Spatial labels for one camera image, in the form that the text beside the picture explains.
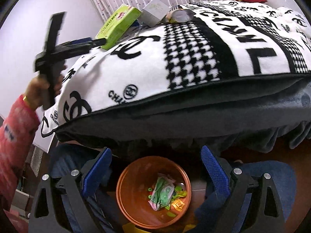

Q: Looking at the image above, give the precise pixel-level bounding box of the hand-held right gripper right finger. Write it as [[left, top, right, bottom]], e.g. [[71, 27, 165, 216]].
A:
[[200, 145, 285, 233]]

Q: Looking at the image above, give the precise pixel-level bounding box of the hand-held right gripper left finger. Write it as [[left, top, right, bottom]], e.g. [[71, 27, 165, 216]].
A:
[[29, 147, 113, 233]]

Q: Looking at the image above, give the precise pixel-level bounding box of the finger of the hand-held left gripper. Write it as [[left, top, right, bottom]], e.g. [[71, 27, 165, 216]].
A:
[[58, 38, 107, 60], [65, 37, 92, 45]]

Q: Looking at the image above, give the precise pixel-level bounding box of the green cardboard box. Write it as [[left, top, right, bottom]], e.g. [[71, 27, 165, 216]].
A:
[[95, 4, 142, 51]]

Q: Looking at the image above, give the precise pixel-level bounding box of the orange plastic waste bin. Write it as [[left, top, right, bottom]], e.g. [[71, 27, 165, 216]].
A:
[[116, 156, 192, 229]]

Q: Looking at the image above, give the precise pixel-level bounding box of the large green lettered snack bag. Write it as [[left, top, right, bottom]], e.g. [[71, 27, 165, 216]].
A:
[[149, 173, 176, 210]]

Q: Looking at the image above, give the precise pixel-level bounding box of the small white box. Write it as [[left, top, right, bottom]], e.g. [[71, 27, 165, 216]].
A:
[[140, 0, 170, 27]]

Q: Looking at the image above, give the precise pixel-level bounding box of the silver foil snack bag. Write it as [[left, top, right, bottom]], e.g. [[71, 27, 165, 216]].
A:
[[163, 8, 195, 24]]

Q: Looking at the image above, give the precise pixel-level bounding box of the person's left hand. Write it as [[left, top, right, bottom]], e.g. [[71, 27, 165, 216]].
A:
[[24, 64, 68, 110]]

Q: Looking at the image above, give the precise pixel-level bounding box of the yellow object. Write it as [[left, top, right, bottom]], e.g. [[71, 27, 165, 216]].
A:
[[121, 222, 197, 233]]

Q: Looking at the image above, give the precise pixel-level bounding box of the black and white printed blanket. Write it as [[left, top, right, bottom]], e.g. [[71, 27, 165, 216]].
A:
[[40, 0, 311, 139]]

